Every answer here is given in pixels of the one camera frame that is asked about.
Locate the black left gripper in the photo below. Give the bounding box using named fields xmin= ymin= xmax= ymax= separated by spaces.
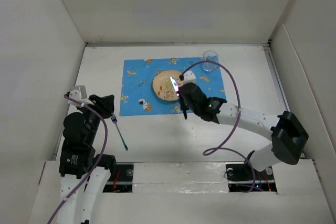
xmin=77 ymin=93 xmax=114 ymax=143

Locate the iridescent fork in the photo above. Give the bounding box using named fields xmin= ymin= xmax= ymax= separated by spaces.
xmin=110 ymin=113 xmax=128 ymax=151

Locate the iridescent knife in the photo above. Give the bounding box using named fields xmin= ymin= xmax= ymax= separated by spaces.
xmin=170 ymin=77 xmax=180 ymax=97

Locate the beige bird-pattern plate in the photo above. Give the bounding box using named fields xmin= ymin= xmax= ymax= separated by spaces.
xmin=152 ymin=70 xmax=182 ymax=102

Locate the blue patterned cloth placemat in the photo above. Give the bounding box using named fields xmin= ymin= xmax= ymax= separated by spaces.
xmin=119 ymin=56 xmax=227 ymax=116

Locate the clear plastic cup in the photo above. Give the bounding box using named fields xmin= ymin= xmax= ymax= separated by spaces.
xmin=202 ymin=50 xmax=219 ymax=72

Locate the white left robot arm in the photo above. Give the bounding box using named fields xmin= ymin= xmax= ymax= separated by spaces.
xmin=49 ymin=90 xmax=117 ymax=223

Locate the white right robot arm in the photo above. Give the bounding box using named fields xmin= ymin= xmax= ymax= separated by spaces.
xmin=176 ymin=82 xmax=309 ymax=179

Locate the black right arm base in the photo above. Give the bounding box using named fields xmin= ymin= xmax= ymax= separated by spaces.
xmin=224 ymin=151 xmax=279 ymax=192

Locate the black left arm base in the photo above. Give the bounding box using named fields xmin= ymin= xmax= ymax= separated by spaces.
xmin=103 ymin=163 xmax=134 ymax=193

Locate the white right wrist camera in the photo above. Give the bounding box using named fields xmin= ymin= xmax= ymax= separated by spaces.
xmin=180 ymin=70 xmax=196 ymax=86

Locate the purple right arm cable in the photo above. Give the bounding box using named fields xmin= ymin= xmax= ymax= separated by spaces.
xmin=179 ymin=60 xmax=257 ymax=192

